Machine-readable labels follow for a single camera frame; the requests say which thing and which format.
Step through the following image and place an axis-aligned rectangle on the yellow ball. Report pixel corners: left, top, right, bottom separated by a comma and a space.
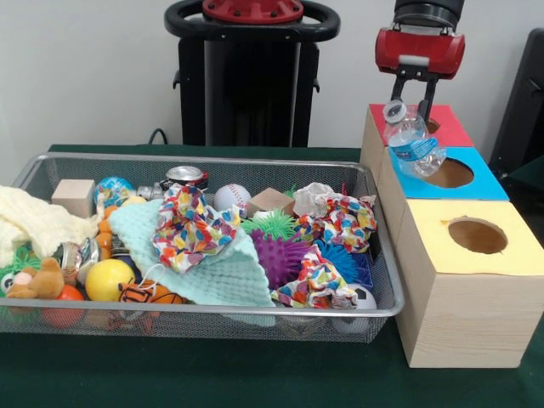
84, 259, 135, 303

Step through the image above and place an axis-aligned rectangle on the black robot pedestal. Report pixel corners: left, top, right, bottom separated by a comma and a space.
164, 0, 341, 147

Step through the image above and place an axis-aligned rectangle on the blue globe ball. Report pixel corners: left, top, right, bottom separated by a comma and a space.
93, 177, 135, 210

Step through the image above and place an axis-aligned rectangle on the shallow clear mesh bin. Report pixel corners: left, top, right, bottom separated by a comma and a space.
0, 151, 405, 345

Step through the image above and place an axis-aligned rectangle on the mint green cloth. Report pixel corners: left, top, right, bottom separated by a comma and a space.
107, 200, 277, 309

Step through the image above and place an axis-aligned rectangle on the white baseball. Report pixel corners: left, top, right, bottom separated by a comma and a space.
214, 184, 252, 213

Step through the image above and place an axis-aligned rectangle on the cream yellow cloth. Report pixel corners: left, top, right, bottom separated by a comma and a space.
0, 186, 101, 269

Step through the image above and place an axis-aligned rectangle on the blue spiky ball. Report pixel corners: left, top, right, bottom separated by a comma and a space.
321, 241, 362, 284

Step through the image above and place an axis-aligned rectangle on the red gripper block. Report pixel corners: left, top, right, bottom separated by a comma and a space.
375, 25, 467, 124

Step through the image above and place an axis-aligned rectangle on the purple spiky ball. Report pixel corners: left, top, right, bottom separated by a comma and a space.
251, 228, 309, 290

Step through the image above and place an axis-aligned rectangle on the brown plush bear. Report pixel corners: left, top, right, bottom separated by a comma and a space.
4, 258, 65, 300

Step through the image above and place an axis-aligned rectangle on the small soccer ball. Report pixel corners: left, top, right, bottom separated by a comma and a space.
331, 287, 377, 337

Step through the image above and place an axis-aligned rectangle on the colourful patterned cloth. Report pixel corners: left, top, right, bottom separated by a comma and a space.
151, 185, 241, 275
293, 183, 377, 252
274, 245, 362, 309

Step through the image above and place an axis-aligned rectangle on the wooden three-hole box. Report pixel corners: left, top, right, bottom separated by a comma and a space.
359, 103, 544, 369

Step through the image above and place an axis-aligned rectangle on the dark green table cloth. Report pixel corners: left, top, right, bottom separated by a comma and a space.
0, 143, 544, 408

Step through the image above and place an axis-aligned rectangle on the black chair back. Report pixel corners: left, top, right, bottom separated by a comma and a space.
489, 28, 544, 201

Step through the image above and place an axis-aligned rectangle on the green spiky ball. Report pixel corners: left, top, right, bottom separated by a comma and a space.
241, 210, 298, 241

